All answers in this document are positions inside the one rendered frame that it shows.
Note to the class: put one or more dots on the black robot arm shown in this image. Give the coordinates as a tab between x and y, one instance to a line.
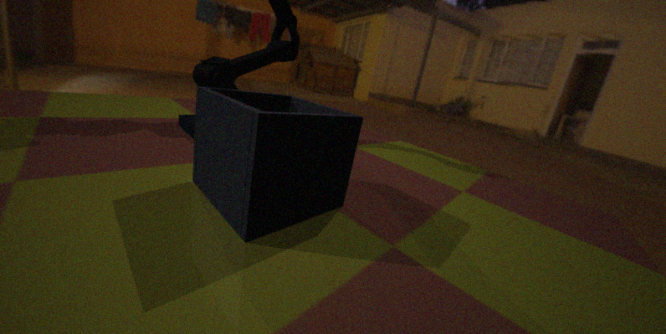
217	72

